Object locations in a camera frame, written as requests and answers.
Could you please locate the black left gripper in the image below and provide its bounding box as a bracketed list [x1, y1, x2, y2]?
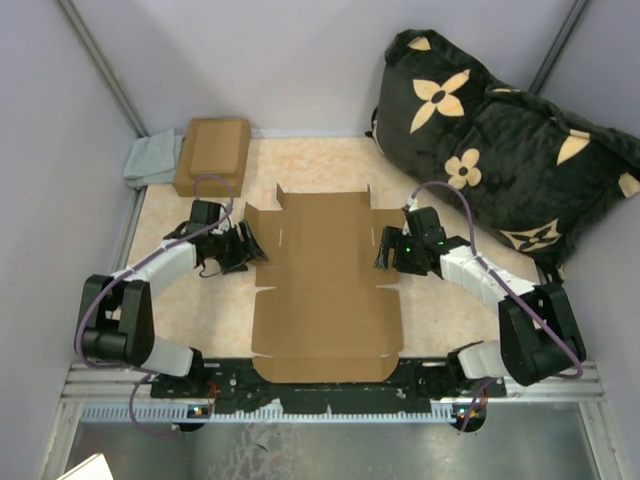
[209, 220, 267, 275]

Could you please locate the brown cardboard box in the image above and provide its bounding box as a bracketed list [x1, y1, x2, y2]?
[244, 190, 404, 384]

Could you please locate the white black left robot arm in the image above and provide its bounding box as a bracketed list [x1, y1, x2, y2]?
[74, 200, 268, 397]

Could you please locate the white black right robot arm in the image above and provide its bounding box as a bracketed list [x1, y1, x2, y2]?
[375, 208, 586, 396]

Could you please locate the small folded cardboard box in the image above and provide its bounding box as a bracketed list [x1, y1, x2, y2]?
[189, 120, 242, 178]

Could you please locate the large folded cardboard box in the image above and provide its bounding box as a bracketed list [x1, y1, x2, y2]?
[173, 118, 251, 198]

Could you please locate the grey folded cloth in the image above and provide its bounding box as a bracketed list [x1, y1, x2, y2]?
[123, 129, 184, 189]

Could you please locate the black floral plush pillow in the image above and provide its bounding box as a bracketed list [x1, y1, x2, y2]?
[371, 29, 639, 280]

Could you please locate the white paper sheet corner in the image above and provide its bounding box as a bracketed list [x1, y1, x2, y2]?
[58, 453, 114, 480]

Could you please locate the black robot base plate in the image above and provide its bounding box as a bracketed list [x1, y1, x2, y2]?
[151, 357, 482, 415]

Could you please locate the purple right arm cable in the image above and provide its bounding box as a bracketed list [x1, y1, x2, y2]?
[404, 180, 585, 432]

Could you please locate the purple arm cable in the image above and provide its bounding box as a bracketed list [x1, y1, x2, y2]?
[73, 174, 235, 435]
[404, 180, 585, 432]

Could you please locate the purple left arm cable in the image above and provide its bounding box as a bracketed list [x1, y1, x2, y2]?
[73, 174, 235, 435]

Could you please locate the aluminium frame rail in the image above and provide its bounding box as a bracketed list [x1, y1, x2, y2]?
[61, 362, 604, 402]

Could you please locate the white slotted cable duct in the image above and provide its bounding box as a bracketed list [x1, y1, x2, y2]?
[79, 399, 481, 426]

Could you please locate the right aluminium corner post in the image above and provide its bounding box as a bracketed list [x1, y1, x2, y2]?
[529, 0, 591, 95]

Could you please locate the aluminium corner post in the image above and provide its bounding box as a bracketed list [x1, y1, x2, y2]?
[53, 0, 149, 138]
[529, 0, 591, 95]

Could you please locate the left aluminium corner post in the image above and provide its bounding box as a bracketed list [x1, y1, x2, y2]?
[53, 0, 149, 138]

